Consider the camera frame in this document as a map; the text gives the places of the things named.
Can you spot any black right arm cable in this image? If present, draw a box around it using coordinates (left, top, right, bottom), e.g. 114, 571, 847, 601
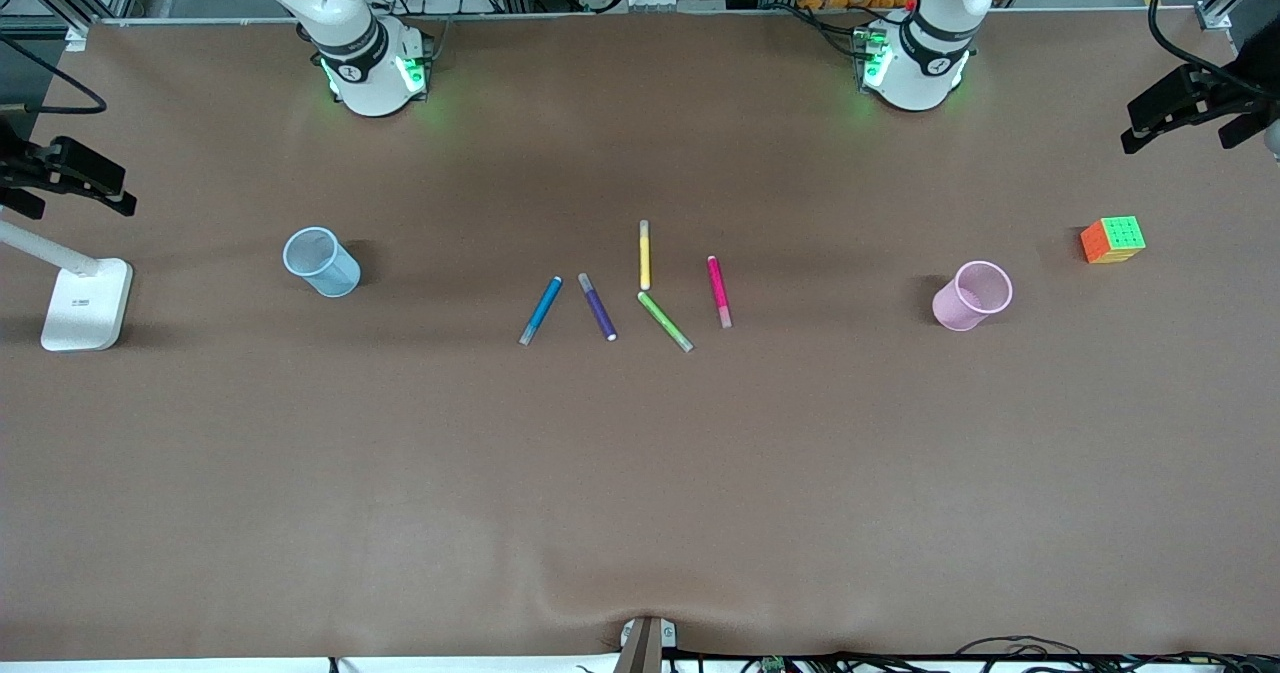
0, 38, 108, 115

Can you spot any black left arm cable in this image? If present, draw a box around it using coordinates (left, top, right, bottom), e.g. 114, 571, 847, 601
1147, 0, 1253, 87

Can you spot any blue marker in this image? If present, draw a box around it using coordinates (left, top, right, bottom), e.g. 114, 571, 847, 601
518, 275, 564, 346

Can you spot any green marker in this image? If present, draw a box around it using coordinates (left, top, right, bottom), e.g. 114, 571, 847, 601
637, 291, 695, 354

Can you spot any pink mesh cup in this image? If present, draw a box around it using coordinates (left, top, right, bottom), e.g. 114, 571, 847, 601
931, 260, 1014, 332

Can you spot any purple marker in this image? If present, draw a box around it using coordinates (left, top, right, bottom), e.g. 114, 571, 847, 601
577, 272, 619, 342

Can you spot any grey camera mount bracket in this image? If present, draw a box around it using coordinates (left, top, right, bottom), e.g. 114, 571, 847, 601
613, 615, 678, 673

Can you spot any brown table cover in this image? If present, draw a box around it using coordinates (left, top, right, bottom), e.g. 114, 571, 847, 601
0, 8, 1280, 666

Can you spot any colourful puzzle cube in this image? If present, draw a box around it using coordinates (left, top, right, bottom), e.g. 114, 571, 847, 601
1079, 215, 1148, 265

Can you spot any pink marker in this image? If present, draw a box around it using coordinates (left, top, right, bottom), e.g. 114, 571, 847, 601
707, 255, 734, 330

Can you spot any light blue mesh cup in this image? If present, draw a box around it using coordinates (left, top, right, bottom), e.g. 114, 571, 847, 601
282, 226, 362, 299

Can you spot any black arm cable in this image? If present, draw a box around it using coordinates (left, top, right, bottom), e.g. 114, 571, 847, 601
0, 38, 108, 115
1147, 0, 1253, 87

